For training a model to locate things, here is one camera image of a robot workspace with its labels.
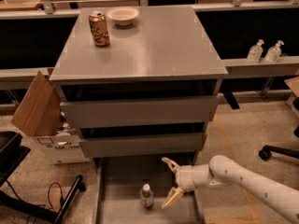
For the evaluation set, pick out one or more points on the open cardboard box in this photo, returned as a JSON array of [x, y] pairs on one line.
[[40, 117]]

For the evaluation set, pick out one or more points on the left hand sanitizer bottle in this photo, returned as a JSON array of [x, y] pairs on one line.
[[255, 52]]

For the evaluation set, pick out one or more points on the grey drawer cabinet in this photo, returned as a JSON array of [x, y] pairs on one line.
[[152, 90]]

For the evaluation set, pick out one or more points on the grey open bottom drawer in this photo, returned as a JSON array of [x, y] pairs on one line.
[[117, 197]]

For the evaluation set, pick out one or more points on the grey metal railing shelf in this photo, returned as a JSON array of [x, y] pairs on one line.
[[255, 66]]

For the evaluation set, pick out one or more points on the hand sanitizer bottle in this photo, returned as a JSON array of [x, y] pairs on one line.
[[255, 52], [274, 52]]

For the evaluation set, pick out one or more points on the grey middle drawer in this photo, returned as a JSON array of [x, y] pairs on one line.
[[142, 145]]

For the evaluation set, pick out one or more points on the white ceramic bowl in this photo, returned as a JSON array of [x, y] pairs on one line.
[[123, 16]]

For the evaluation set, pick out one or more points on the right hand sanitizer bottle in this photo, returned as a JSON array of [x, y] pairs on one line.
[[274, 52]]

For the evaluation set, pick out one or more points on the grey top drawer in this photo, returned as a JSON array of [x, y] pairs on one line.
[[137, 112]]

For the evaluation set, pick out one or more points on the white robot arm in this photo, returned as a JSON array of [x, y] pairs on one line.
[[222, 171]]

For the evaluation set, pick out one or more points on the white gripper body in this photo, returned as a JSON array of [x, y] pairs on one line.
[[184, 178]]

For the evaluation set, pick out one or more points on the gold soda can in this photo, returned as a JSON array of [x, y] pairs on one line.
[[98, 27]]

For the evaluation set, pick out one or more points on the clear plastic water bottle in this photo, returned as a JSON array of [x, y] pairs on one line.
[[146, 196]]

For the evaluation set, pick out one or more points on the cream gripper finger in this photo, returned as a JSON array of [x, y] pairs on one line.
[[173, 196], [173, 166]]

